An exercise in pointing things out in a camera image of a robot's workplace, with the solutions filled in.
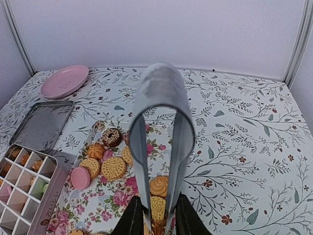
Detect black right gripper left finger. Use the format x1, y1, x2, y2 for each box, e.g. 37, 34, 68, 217
111, 196, 144, 235

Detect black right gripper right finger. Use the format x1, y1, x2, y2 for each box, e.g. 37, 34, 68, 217
176, 193, 212, 235

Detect green sandwich cookie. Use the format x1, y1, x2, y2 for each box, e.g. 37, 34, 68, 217
42, 184, 48, 194

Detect pink sandwich cookie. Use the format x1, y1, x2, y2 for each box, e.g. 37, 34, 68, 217
70, 167, 90, 190
0, 183, 13, 203

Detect metal tongs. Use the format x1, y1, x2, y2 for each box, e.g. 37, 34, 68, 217
129, 63, 195, 235

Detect floral cookie tray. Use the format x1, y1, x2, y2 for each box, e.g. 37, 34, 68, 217
47, 125, 175, 235

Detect round cracker cookie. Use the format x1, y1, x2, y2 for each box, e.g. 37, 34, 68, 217
101, 157, 127, 181
79, 158, 101, 180
122, 145, 133, 166

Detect small swirl butter cookie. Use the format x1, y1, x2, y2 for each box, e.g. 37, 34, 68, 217
87, 142, 106, 160

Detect chocolate sprinkle donut cookie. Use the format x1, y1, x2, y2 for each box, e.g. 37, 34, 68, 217
101, 128, 122, 147

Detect pink divided cookie tin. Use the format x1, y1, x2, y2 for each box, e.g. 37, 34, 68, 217
0, 144, 68, 235

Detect silver tin lid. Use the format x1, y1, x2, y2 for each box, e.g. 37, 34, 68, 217
9, 100, 74, 153

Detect pink plate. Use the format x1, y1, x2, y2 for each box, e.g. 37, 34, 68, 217
41, 65, 89, 99

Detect right aluminium frame post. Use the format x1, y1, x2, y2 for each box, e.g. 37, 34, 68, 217
283, 0, 313, 88

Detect aluminium frame post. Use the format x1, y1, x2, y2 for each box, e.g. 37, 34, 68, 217
0, 0, 37, 76
283, 0, 313, 88

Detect left aluminium frame post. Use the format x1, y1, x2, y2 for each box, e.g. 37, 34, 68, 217
0, 0, 37, 76

